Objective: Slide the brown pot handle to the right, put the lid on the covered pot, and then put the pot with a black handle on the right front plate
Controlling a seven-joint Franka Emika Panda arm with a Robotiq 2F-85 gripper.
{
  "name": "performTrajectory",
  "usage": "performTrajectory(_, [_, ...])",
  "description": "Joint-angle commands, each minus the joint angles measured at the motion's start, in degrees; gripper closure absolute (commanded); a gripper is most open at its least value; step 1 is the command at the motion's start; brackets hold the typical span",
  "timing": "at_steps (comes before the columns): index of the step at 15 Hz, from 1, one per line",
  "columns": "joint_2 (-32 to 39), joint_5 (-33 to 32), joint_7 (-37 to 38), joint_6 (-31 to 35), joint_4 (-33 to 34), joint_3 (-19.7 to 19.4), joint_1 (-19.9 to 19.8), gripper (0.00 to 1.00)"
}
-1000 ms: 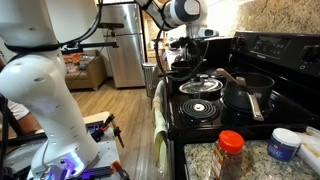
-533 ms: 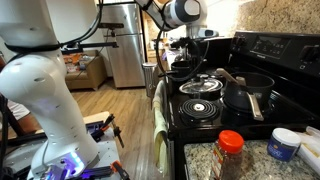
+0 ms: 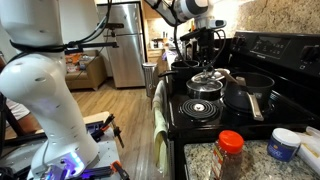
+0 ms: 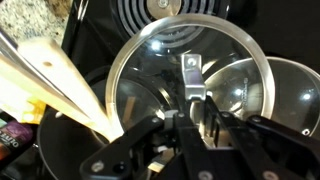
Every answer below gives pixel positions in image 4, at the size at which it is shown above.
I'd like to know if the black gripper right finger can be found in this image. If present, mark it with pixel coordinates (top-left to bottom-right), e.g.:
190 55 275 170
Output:
204 96 320 180

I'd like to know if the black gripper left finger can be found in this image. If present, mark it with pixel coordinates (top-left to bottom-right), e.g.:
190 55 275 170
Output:
79 109 214 180

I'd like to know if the glass lid with metal handle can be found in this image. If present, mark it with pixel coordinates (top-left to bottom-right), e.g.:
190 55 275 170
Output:
104 13 276 141

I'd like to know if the dark saucepan with metal handle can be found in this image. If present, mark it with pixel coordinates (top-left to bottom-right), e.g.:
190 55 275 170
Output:
0 28 174 180

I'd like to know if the black electric stove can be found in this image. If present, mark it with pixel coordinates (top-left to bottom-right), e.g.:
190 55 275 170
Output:
61 0 320 180

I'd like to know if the dark olive oil bottle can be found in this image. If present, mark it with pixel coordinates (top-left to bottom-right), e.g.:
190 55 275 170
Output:
0 111 34 168

